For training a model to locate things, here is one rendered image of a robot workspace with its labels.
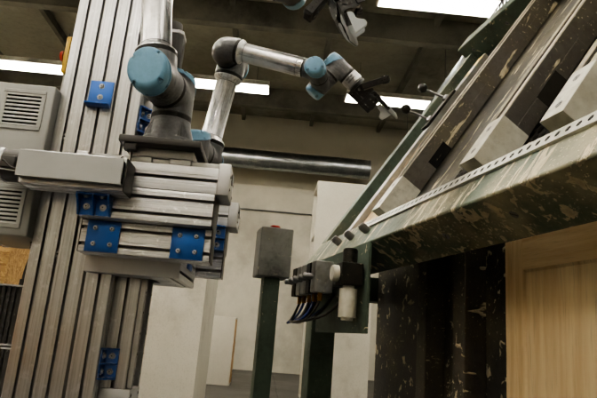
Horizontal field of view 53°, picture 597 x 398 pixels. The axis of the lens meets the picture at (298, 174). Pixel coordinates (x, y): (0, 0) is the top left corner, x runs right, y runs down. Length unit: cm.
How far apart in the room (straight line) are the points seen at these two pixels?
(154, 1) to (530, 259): 118
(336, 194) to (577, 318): 471
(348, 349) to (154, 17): 441
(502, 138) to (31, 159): 113
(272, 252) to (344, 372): 362
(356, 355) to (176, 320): 209
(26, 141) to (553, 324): 151
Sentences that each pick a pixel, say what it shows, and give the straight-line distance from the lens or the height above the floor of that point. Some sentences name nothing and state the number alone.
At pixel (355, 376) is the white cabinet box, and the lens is 574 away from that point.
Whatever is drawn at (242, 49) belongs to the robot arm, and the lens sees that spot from 236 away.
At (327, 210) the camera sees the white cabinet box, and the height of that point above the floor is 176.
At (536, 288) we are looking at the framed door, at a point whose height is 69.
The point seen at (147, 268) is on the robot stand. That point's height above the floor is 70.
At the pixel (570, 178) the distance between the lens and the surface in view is 94.
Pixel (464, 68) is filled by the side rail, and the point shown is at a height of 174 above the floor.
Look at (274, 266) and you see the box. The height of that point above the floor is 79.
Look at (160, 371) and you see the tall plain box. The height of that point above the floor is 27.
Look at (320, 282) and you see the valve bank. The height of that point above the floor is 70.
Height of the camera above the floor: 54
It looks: 15 degrees up
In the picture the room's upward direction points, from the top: 5 degrees clockwise
